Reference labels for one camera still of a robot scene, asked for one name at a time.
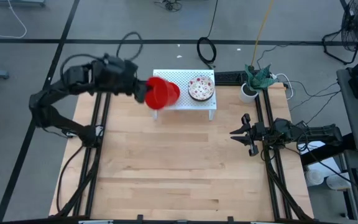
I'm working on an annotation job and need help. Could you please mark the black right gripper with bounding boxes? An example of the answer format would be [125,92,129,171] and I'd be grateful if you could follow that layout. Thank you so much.
[229,113,269,157]

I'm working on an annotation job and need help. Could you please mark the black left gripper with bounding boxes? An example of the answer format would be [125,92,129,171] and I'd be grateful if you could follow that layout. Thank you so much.
[112,60,151,103]

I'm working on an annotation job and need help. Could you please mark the red plastic bowl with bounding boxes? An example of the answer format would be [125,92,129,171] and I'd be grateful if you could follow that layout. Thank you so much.
[166,81,181,106]
[144,76,176,111]

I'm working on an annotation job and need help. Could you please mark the green bowl with floral interior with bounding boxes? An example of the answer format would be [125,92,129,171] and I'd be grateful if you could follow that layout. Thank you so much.
[187,75,216,102]

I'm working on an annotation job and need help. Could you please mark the potted snake plant white pot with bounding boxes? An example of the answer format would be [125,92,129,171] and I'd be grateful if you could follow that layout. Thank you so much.
[239,63,278,105]

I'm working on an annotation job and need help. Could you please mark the white perforated metal rack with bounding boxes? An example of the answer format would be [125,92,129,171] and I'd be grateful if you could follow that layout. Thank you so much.
[152,68,218,121]

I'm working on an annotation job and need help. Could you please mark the white round container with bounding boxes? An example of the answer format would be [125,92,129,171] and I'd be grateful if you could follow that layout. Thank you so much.
[326,173,352,191]
[305,167,325,187]

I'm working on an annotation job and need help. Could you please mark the black floor fan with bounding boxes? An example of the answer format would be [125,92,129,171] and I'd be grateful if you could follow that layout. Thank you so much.
[321,0,358,65]

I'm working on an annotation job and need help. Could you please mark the black aluminium frame rails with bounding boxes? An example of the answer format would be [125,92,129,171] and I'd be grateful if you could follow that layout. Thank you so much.
[54,91,113,218]
[254,86,314,222]

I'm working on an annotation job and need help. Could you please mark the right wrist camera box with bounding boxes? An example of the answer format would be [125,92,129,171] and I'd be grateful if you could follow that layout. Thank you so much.
[271,117,293,133]

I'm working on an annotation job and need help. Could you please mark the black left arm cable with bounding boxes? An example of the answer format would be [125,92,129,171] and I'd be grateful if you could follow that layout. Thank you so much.
[116,30,144,62]

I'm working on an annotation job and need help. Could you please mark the black hanging cable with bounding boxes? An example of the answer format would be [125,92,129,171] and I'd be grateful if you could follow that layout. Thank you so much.
[196,0,219,67]

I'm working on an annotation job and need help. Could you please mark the black cable bundle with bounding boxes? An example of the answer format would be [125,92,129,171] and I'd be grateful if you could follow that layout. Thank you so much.
[153,0,183,13]

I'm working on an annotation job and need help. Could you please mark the yellow hanging cable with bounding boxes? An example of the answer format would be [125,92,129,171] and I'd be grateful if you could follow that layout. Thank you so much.
[250,0,275,68]

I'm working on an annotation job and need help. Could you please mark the white floor cable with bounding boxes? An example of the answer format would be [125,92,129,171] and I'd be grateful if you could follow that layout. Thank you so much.
[0,0,28,40]

